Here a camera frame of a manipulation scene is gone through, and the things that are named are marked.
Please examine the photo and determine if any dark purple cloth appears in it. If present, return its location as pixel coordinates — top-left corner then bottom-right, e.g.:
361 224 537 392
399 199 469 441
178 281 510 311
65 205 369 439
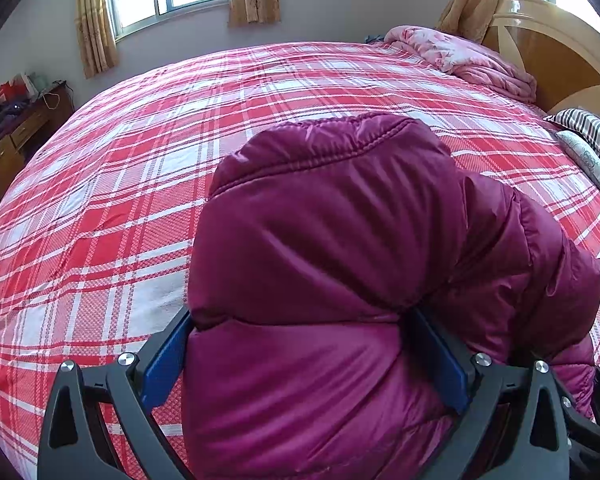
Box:
0 102 28 133

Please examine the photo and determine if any white patterned pillow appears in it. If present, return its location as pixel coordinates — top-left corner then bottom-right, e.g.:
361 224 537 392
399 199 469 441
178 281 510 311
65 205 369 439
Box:
555 130 600 198

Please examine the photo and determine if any dark striped pillow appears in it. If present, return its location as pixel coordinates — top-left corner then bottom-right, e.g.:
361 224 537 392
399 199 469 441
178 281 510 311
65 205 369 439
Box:
542 107 600 183

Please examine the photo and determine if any magenta quilted puffer jacket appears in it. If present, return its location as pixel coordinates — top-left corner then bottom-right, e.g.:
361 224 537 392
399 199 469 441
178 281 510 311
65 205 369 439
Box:
180 112 600 480

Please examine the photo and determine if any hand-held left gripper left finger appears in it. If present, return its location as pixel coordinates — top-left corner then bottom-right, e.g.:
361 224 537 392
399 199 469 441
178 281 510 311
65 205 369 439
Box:
37 305 193 480

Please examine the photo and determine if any cream and wood headboard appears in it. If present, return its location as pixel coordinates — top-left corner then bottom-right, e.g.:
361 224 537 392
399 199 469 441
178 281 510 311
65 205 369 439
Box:
482 0 600 126

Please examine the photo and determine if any red and white bag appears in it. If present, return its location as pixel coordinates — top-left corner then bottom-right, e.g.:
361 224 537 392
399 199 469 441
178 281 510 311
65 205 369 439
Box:
0 74 31 103

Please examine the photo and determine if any bed with red plaid sheet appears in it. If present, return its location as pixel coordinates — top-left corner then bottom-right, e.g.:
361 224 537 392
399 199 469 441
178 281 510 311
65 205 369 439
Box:
0 40 600 476

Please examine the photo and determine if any brown wooden desk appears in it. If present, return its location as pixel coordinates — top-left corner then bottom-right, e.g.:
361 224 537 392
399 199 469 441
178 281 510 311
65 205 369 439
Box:
0 80 76 223

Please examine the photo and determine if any pink floral folded quilt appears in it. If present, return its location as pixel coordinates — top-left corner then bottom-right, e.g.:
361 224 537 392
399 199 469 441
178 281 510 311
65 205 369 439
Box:
382 25 538 106

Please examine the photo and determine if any beige curtain beside headboard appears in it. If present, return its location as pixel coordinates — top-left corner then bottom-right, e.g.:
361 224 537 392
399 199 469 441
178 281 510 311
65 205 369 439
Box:
435 0 508 46

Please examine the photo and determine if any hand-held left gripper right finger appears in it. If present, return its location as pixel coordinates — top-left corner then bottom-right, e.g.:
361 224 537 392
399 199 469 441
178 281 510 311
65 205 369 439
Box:
411 307 573 480

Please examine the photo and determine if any long beige floral curtain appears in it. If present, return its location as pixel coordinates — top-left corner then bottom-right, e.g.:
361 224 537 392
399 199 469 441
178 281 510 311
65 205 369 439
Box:
75 0 121 80

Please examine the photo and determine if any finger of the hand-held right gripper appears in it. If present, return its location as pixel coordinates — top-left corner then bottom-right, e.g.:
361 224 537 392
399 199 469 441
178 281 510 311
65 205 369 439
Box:
562 366 600 480

